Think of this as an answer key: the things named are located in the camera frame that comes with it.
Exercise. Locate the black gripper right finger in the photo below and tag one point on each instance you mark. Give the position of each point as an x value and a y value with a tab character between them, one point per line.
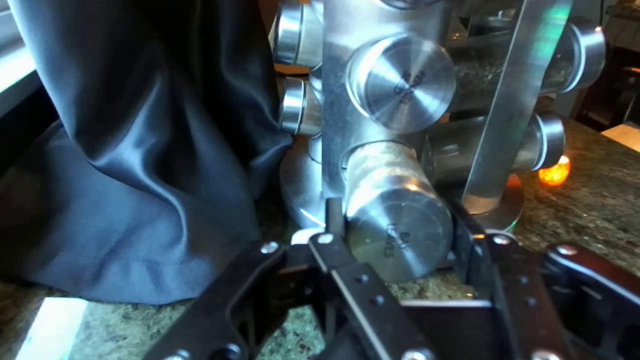
472	233

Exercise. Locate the dark hanging curtain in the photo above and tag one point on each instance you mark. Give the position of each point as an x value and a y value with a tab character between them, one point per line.
132	147

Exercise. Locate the small orange plastic item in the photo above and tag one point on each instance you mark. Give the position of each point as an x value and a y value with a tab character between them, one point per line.
552	173

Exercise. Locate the steel rotating spice rack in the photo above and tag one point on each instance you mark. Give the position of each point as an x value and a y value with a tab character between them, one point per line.
507	112

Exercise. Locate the racked steel capped spice bottle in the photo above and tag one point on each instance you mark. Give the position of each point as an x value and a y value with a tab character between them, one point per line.
297	104
403	83
546	140
293	33
582	54

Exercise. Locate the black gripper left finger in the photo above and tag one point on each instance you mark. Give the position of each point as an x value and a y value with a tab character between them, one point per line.
334	221

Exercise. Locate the white window frame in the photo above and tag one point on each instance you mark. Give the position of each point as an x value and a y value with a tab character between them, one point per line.
13	60

